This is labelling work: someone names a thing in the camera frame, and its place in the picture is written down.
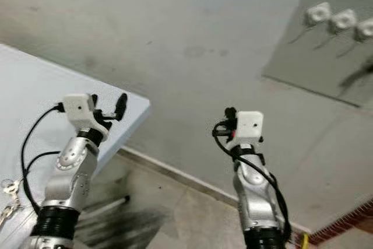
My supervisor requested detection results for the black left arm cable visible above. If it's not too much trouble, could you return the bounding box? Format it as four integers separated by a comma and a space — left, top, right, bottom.
20, 103, 66, 216

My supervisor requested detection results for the grey table leg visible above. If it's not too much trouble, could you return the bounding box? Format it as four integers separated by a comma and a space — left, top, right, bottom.
87, 196, 131, 213

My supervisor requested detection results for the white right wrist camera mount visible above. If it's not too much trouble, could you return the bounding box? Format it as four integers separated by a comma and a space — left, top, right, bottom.
233, 110, 265, 148

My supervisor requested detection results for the grey wall board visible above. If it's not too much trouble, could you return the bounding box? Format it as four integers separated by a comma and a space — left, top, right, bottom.
261, 0, 373, 108

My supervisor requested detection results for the white folding table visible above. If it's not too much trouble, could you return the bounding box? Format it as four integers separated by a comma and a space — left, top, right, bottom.
0, 43, 151, 249

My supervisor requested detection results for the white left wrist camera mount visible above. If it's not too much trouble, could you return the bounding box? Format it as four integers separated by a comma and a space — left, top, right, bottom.
62, 93, 112, 140

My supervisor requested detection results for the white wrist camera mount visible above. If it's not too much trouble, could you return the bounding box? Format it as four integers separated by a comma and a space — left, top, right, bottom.
62, 93, 112, 140
233, 110, 265, 148

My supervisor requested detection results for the silver key bunch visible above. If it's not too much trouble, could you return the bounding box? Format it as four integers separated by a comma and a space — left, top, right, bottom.
0, 179, 22, 225

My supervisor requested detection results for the red ribbed mat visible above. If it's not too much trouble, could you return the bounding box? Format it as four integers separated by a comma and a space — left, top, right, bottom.
308, 201, 373, 245

